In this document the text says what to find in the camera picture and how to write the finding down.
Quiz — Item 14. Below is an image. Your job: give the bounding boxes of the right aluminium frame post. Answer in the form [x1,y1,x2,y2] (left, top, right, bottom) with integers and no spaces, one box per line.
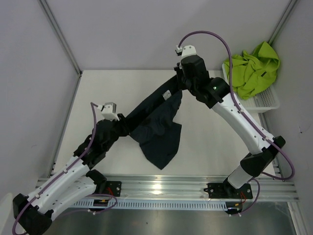
[268,0,300,45]

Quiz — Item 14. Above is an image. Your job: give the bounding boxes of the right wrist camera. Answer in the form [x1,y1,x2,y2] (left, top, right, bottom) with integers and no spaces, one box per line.
[175,45,197,58]

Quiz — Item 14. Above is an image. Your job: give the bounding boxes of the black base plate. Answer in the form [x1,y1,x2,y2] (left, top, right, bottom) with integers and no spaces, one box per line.
[95,181,122,197]
[203,183,253,199]

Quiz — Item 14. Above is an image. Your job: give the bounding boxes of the dark navy shorts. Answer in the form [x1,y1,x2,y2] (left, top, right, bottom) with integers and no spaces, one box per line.
[115,76,182,170]

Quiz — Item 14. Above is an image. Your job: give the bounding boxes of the left aluminium frame post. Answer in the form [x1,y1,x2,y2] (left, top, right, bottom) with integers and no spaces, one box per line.
[37,0,82,75]

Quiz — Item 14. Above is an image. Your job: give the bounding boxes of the aluminium mounting rail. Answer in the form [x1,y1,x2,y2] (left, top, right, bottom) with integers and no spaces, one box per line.
[106,174,299,202]

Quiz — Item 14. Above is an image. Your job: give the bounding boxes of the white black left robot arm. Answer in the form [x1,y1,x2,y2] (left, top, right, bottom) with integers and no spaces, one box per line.
[12,120,128,235]

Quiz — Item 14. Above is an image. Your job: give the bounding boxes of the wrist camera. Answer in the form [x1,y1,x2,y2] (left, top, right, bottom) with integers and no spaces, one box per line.
[175,45,197,58]
[97,102,119,121]

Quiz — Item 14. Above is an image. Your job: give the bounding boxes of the lime green shorts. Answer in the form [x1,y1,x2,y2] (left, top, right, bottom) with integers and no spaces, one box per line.
[223,41,280,100]

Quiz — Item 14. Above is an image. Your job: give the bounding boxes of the white slotted cable duct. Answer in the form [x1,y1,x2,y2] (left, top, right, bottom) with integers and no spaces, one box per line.
[71,199,227,211]

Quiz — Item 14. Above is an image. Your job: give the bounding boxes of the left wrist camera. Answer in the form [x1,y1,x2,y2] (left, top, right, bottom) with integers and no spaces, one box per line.
[97,102,119,121]

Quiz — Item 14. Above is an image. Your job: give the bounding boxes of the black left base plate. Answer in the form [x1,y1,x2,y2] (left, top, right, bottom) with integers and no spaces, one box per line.
[95,181,122,197]

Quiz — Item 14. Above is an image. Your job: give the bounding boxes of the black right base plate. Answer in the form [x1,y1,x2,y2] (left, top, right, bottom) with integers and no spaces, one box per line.
[203,183,253,199]

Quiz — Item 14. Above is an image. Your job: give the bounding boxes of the aluminium frame post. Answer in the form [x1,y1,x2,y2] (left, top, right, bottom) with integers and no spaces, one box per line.
[37,0,82,75]
[268,0,300,45]

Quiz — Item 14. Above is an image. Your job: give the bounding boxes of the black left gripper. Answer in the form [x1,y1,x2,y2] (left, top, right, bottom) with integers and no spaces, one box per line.
[104,113,134,152]

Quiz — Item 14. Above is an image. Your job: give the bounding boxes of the white plastic basket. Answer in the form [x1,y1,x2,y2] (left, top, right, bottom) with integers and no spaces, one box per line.
[221,62,281,115]

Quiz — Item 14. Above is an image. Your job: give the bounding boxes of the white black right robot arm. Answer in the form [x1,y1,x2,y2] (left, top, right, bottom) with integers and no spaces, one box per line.
[174,55,286,198]

